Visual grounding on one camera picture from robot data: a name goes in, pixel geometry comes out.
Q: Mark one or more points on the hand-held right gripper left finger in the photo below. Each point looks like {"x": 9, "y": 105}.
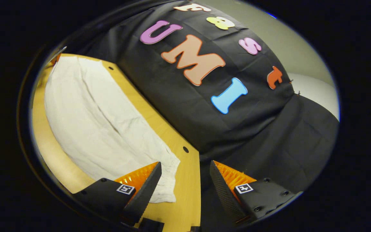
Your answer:
{"x": 143, "y": 196}

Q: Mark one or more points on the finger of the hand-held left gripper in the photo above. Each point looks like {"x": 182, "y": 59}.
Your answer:
{"x": 57, "y": 58}

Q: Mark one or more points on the black backdrop cloth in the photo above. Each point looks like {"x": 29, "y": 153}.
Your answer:
{"x": 253, "y": 135}

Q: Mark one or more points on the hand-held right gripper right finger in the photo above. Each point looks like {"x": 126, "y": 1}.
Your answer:
{"x": 225, "y": 196}

